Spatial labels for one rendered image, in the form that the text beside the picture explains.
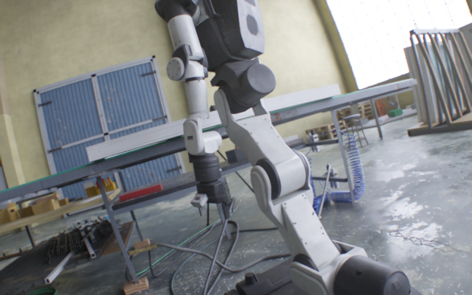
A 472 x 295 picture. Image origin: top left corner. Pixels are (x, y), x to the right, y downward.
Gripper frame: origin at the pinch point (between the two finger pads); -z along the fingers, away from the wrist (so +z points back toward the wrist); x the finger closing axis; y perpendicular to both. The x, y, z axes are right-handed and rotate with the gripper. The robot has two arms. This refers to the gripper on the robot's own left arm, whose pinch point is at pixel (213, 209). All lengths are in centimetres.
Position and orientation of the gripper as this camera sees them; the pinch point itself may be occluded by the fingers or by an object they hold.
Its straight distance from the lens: 92.3
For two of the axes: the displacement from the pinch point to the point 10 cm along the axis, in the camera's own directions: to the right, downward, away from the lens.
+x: -8.1, 0.6, 5.8
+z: -1.4, -9.9, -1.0
